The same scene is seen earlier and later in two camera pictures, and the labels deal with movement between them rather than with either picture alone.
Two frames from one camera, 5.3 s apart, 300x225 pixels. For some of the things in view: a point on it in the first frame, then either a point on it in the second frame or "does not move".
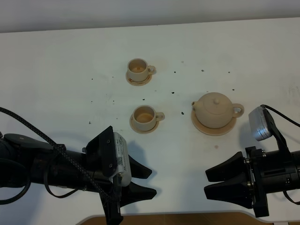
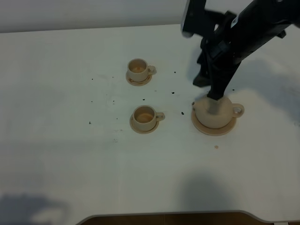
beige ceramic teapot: x=215 y=110 does not move
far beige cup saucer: x=138 y=83 does not move
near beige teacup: x=145 y=117 does not move
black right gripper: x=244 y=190 to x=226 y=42
